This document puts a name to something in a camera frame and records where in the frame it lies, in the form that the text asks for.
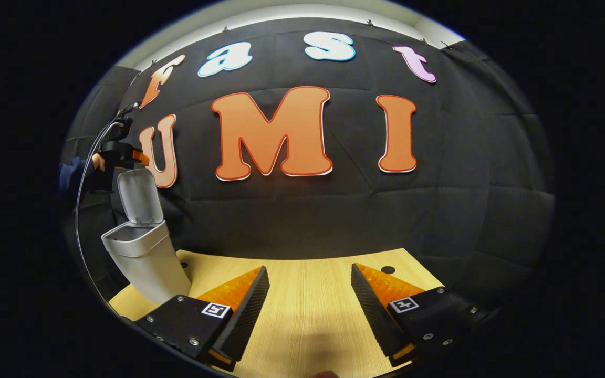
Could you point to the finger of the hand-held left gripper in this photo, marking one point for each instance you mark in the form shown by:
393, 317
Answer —
141, 157

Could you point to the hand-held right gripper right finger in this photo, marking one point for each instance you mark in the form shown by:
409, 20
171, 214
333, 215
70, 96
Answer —
376, 310

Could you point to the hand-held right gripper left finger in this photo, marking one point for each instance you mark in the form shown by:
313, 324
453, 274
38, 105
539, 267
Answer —
244, 310

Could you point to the white desktop garbage bin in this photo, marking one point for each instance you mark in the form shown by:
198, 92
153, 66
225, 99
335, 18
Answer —
145, 257

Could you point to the wooden desktop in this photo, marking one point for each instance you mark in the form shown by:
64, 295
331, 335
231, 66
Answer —
308, 283

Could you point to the black backdrop cloth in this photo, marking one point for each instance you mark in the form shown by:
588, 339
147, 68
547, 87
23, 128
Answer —
308, 210

